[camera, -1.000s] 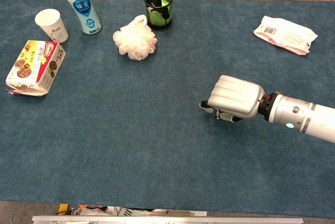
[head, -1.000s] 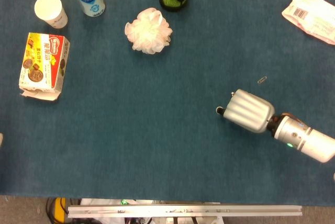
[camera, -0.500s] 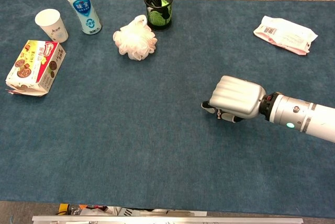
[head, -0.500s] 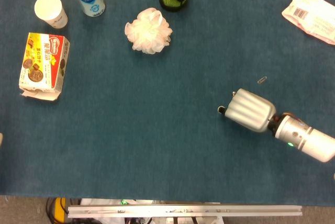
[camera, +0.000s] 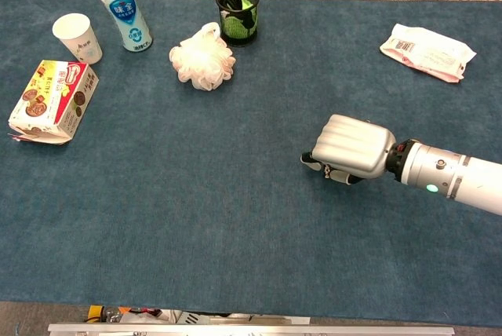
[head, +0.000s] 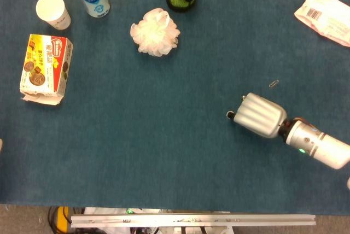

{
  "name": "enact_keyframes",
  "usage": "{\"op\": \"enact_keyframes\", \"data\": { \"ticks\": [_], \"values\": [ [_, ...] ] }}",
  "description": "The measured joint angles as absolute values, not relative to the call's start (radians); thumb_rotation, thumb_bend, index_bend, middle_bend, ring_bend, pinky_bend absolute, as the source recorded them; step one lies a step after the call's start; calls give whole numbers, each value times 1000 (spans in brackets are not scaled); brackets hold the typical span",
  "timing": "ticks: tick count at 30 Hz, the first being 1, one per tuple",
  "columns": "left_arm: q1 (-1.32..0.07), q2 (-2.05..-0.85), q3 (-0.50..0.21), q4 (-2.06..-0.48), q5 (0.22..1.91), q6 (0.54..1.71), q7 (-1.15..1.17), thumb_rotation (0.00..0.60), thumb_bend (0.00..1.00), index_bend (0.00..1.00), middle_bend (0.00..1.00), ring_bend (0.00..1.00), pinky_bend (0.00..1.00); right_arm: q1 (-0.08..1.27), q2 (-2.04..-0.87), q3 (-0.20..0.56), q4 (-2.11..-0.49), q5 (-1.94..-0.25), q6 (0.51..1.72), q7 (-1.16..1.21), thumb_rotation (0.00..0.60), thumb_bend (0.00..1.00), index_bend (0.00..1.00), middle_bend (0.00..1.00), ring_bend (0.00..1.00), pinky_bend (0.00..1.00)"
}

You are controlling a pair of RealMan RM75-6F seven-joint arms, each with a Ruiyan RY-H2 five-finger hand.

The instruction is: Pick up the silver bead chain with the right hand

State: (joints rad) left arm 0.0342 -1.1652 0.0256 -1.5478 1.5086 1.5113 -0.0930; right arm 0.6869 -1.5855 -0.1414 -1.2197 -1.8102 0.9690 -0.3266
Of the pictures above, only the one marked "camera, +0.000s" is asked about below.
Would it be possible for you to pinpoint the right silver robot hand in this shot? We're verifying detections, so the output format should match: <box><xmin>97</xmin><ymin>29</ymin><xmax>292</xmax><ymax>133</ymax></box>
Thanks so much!
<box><xmin>300</xmin><ymin>114</ymin><xmax>397</xmax><ymax>186</ymax></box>

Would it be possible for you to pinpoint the white plastic wipes package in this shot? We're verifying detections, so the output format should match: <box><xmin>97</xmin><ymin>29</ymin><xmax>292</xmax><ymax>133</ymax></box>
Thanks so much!
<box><xmin>379</xmin><ymin>23</ymin><xmax>478</xmax><ymax>84</ymax></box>

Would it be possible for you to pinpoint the blue felt table mat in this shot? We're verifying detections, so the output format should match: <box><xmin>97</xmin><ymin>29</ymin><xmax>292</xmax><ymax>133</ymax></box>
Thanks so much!
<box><xmin>0</xmin><ymin>0</ymin><xmax>502</xmax><ymax>327</ymax></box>

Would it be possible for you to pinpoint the black mesh pen holder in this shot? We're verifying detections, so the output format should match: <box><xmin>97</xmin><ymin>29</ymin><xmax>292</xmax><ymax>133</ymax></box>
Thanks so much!
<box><xmin>215</xmin><ymin>0</ymin><xmax>260</xmax><ymax>48</ymax></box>

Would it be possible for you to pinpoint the pale pink bath pouf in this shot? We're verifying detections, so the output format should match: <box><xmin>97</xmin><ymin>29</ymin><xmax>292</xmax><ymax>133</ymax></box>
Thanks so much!
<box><xmin>169</xmin><ymin>22</ymin><xmax>237</xmax><ymax>92</ymax></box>

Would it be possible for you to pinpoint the bright green item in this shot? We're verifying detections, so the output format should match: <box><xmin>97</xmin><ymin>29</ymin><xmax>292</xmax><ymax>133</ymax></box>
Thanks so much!
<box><xmin>221</xmin><ymin>0</ymin><xmax>258</xmax><ymax>38</ymax></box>

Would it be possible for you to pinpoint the white blue-label drink bottle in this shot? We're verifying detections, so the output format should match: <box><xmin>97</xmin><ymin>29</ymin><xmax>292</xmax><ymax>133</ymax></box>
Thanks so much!
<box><xmin>95</xmin><ymin>0</ymin><xmax>154</xmax><ymax>53</ymax></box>

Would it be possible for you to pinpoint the white paper cup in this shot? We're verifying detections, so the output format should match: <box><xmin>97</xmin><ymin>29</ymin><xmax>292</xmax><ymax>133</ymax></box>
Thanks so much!
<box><xmin>52</xmin><ymin>13</ymin><xmax>104</xmax><ymax>65</ymax></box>

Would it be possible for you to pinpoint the red yellow cookie box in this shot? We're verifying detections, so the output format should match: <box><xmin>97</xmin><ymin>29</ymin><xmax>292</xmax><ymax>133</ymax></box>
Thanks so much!
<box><xmin>7</xmin><ymin>59</ymin><xmax>100</xmax><ymax>145</ymax></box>

